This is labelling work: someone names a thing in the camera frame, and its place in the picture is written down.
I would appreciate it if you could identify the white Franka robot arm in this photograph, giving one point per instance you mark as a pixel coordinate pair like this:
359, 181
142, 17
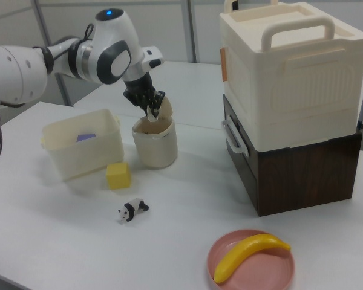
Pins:
15, 72

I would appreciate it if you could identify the yellow toy banana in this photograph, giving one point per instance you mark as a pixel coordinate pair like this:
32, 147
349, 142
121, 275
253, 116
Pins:
245, 252

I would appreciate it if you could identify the white paper ball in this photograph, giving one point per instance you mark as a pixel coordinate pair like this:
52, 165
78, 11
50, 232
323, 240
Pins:
152, 116

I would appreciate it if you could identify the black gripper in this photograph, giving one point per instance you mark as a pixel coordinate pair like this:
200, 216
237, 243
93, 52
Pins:
139, 89

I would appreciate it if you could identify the cream plastic tub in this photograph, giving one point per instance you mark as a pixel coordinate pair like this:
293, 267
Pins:
84, 157

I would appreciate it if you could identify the yellow cube block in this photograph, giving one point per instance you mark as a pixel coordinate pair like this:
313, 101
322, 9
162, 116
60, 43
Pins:
118, 176

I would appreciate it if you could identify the panda toy figure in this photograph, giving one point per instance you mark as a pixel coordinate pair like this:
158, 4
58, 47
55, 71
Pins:
133, 208

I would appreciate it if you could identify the purple block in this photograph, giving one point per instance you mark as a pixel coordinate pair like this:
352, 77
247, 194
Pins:
86, 137

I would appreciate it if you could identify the dark brown wooden drawer cabinet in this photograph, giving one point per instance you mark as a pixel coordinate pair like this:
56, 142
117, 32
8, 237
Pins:
305, 178

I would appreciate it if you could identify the cream trash can with lid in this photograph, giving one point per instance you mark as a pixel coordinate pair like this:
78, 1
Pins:
154, 145

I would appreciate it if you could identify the pink plate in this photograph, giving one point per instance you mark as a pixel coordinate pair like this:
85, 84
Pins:
260, 272

